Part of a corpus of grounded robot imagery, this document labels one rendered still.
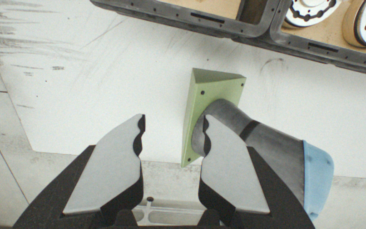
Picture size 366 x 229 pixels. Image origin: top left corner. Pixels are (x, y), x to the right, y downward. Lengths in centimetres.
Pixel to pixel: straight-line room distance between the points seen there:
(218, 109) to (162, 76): 22
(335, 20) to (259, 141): 26
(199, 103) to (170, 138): 28
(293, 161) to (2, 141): 228
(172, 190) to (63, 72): 158
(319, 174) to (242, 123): 13
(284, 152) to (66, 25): 59
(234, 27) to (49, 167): 213
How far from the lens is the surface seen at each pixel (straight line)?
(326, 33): 42
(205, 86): 30
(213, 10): 34
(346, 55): 32
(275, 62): 53
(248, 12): 31
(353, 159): 88
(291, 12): 35
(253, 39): 36
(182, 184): 181
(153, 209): 195
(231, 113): 33
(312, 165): 30
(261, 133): 32
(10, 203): 303
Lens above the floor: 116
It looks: 64 degrees down
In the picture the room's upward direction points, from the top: 177 degrees counter-clockwise
